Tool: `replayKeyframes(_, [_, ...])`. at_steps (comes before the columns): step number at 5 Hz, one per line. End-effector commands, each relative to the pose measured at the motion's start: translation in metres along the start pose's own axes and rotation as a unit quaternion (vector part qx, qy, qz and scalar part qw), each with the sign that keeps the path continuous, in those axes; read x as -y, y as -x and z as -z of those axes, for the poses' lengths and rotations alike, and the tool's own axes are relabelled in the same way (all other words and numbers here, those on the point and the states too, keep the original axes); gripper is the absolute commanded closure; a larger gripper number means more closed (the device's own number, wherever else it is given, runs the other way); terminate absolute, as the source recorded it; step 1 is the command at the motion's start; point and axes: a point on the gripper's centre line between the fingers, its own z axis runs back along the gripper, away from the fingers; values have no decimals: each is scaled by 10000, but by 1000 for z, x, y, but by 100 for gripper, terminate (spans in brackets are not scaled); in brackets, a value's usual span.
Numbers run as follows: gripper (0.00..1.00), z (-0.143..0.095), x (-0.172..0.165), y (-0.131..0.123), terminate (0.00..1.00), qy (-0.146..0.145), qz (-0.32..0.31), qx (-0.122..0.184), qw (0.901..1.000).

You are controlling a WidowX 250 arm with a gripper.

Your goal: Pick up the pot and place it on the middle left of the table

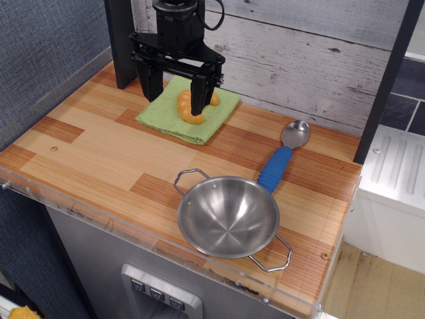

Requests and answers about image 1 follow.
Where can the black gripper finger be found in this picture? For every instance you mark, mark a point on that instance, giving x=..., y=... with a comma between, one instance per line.
x=150, y=76
x=202, y=88

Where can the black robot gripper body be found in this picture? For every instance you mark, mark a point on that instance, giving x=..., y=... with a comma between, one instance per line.
x=178, y=45

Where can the metal pot with wire handles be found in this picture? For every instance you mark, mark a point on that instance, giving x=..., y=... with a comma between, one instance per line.
x=230, y=217

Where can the orange plastic croissant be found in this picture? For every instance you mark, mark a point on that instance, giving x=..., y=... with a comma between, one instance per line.
x=184, y=108

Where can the green folded cloth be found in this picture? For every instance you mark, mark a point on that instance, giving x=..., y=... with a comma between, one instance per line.
x=170, y=113

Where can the clear acrylic edge guard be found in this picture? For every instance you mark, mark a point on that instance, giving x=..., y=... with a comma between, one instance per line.
x=221, y=217

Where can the silver toy fridge cabinet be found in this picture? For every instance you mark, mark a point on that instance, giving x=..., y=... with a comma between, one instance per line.
x=140, y=266

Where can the silver dispenser button panel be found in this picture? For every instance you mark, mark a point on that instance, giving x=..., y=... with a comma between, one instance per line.
x=152, y=297

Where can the white toy sink unit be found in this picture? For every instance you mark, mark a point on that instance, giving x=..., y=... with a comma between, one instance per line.
x=387, y=214

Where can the yellow object bottom left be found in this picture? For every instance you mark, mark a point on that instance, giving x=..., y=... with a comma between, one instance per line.
x=23, y=313

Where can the dark left vertical post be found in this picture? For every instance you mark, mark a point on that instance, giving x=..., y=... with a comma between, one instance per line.
x=120, y=26

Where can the dark vertical post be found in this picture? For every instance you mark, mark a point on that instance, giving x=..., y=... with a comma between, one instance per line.
x=120, y=26
x=396, y=58

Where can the blue handled metal spoon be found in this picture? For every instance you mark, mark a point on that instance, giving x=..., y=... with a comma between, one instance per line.
x=294, y=135

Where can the dark right vertical post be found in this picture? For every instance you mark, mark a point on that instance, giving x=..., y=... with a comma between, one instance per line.
x=396, y=58

